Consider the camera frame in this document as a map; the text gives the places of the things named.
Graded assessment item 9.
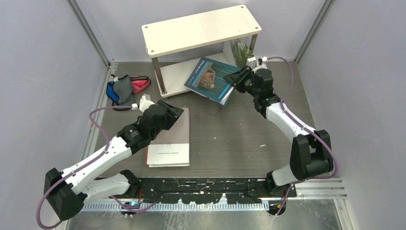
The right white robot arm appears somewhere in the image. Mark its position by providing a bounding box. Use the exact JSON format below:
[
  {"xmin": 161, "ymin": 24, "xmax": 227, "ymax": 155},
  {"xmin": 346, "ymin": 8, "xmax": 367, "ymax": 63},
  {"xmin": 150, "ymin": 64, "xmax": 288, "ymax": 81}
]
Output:
[{"xmin": 225, "ymin": 66, "xmax": 337, "ymax": 197}]

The grey white portfolio file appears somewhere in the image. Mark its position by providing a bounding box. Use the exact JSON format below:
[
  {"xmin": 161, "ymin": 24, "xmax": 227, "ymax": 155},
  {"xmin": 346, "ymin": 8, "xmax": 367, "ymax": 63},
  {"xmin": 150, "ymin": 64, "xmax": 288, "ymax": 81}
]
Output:
[{"xmin": 147, "ymin": 107, "xmax": 190, "ymax": 168}]

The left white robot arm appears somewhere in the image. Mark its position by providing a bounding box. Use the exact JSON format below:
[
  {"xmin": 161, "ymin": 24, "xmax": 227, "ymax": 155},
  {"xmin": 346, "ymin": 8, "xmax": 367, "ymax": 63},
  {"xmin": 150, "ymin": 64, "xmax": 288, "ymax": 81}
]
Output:
[{"xmin": 42, "ymin": 100, "xmax": 184, "ymax": 221}]

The white Singularity book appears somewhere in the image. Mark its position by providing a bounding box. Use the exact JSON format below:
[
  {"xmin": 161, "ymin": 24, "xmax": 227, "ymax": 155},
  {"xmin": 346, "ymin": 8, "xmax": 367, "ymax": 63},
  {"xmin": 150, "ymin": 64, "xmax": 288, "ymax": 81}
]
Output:
[{"xmin": 223, "ymin": 38, "xmax": 257, "ymax": 69}]

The white two-tier shelf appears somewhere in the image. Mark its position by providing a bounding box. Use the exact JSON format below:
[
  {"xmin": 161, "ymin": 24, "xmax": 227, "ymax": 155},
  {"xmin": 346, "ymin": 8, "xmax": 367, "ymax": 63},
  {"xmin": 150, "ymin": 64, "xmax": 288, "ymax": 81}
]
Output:
[{"xmin": 142, "ymin": 5, "xmax": 262, "ymax": 98}]

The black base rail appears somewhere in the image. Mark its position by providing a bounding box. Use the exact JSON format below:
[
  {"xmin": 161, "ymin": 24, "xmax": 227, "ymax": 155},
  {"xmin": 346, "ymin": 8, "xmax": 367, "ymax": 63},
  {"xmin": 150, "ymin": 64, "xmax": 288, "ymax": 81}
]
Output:
[{"xmin": 117, "ymin": 177, "xmax": 296, "ymax": 205}]

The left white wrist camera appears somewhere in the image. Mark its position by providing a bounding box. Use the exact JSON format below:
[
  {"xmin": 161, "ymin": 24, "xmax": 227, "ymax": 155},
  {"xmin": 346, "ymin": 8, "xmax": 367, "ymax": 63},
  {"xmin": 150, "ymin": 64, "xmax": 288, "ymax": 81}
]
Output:
[{"xmin": 131, "ymin": 94, "xmax": 155, "ymax": 113}]

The orange book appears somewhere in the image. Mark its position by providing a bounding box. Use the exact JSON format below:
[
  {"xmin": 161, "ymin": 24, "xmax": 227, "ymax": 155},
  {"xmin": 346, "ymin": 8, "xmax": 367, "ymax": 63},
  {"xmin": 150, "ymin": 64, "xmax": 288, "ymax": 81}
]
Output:
[{"xmin": 146, "ymin": 149, "xmax": 149, "ymax": 166}]

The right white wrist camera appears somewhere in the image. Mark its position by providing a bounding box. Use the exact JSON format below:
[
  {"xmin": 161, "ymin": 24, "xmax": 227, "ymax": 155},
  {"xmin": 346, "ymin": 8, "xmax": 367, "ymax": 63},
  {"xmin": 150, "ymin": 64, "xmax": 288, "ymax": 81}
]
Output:
[{"xmin": 246, "ymin": 56, "xmax": 268, "ymax": 72}]

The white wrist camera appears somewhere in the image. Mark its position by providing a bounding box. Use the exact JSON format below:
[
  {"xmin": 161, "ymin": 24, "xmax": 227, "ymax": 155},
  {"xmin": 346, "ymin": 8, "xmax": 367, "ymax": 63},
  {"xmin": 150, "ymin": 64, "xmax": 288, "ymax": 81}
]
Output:
[
  {"xmin": 131, "ymin": 94, "xmax": 155, "ymax": 113},
  {"xmin": 246, "ymin": 56, "xmax": 268, "ymax": 72}
]

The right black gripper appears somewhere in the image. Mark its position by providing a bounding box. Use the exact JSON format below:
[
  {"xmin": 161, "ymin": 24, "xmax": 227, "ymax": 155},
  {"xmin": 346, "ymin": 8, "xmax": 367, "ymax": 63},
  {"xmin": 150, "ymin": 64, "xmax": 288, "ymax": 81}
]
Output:
[{"xmin": 224, "ymin": 65, "xmax": 260, "ymax": 98}]

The blue grey red cloth pile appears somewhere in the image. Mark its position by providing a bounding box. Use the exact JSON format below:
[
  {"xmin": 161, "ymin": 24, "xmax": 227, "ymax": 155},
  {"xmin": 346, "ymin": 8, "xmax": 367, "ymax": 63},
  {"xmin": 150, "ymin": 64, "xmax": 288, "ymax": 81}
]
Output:
[{"xmin": 106, "ymin": 74, "xmax": 151, "ymax": 111}]

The blue Humor book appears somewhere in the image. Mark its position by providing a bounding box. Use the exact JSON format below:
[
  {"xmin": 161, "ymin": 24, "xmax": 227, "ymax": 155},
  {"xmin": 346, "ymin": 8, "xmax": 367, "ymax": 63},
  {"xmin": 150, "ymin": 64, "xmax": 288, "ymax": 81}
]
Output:
[{"xmin": 184, "ymin": 57, "xmax": 239, "ymax": 106}]

